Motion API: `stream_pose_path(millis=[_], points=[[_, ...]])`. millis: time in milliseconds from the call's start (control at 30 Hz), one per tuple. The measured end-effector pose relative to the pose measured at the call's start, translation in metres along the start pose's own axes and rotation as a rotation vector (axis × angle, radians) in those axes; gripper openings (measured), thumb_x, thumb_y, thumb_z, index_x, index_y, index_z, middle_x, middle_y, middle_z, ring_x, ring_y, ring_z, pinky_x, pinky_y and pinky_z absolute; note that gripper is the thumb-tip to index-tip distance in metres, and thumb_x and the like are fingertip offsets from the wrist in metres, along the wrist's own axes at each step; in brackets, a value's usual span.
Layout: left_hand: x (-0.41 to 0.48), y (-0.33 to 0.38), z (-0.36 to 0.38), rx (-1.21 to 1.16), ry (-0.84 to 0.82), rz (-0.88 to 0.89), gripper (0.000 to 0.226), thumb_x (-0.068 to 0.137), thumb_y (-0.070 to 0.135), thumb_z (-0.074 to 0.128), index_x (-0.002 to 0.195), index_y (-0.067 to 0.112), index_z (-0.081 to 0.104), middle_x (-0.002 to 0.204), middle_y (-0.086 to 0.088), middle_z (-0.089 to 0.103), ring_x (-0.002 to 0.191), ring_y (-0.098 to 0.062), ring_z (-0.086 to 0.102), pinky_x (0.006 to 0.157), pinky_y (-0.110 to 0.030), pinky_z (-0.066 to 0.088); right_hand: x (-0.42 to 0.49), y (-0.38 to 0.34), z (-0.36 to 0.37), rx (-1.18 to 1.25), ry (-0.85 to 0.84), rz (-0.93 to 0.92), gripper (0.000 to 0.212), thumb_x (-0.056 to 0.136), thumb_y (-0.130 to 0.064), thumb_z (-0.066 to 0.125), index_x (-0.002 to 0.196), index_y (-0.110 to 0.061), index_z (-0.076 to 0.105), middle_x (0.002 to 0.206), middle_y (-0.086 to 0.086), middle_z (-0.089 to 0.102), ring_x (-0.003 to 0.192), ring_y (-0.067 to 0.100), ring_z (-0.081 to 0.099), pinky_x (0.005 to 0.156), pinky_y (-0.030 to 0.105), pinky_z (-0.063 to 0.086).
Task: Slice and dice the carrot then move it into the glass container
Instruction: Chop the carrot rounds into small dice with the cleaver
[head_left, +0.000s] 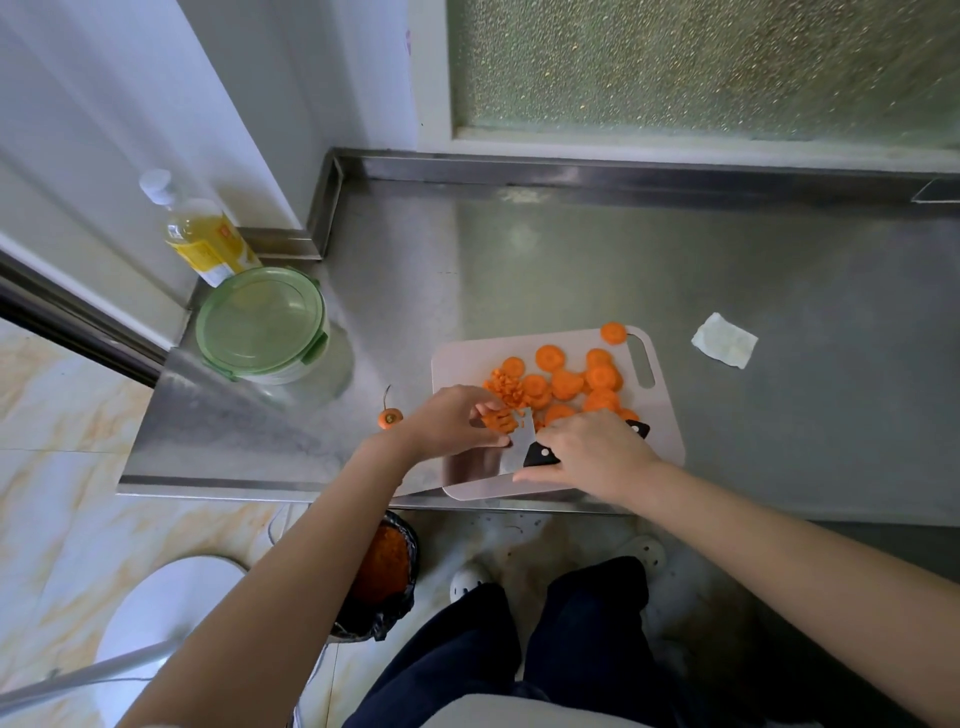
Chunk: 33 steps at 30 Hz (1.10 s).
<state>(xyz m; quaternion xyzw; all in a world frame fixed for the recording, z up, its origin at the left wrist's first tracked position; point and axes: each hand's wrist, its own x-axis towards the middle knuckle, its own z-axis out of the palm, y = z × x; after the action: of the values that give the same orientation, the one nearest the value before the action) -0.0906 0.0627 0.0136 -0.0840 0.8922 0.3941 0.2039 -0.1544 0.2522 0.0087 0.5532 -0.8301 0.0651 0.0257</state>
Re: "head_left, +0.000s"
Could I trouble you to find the person's left hand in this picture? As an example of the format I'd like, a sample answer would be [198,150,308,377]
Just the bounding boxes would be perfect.
[395,384,514,464]

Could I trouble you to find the person's right hand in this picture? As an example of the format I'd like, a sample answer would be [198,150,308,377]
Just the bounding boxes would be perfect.
[513,410,664,509]

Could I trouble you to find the black-handled kitchen knife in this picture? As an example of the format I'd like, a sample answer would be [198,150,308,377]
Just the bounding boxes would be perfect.
[498,408,652,477]

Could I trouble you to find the person's right forearm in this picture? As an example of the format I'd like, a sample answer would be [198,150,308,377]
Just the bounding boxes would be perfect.
[618,457,960,728]

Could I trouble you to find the person's left forearm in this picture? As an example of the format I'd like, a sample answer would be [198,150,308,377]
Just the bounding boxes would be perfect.
[116,433,415,728]

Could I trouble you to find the heap of diced carrot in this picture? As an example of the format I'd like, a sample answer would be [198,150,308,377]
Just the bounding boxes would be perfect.
[483,369,528,410]

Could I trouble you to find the group of round carrot slices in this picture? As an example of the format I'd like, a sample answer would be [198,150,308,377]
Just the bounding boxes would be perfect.
[498,321,643,430]

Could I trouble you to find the pale pink cutting board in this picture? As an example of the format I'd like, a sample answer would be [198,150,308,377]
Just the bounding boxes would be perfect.
[430,324,687,502]

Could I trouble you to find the white left shoe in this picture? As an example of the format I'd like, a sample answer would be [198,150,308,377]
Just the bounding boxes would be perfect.
[449,562,494,606]

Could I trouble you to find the white shoe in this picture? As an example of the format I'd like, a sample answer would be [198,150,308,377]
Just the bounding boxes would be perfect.
[613,534,668,580]
[449,562,494,606]

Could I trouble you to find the white right shoe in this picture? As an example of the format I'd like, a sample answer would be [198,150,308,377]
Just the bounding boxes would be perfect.
[613,534,668,580]

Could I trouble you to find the orange carrot peelings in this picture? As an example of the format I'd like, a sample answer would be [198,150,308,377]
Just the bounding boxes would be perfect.
[351,524,412,608]

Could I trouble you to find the dark blue trousers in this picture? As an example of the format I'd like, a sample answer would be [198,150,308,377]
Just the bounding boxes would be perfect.
[341,556,680,728]

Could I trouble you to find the black bin bag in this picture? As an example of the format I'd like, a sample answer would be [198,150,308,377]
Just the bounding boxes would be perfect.
[328,510,421,644]

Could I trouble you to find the white paper towel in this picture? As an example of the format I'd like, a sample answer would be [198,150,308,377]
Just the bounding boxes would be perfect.
[690,312,759,371]

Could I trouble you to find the white shirt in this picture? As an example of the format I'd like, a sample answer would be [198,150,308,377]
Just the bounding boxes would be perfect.
[420,693,646,728]

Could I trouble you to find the round container with green lid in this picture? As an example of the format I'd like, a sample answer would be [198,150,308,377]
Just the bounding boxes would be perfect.
[195,266,332,387]

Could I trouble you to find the yellow oil bottle white cap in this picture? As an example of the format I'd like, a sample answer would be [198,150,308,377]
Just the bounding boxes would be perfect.
[138,168,263,289]

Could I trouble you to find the white standing fan base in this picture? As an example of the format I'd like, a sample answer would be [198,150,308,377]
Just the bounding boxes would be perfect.
[0,555,250,728]

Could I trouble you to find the frosted glass window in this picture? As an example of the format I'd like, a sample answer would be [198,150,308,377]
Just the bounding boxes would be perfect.
[408,0,960,175]

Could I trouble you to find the steel door rail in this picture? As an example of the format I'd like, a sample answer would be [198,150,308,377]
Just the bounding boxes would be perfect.
[0,251,171,388]

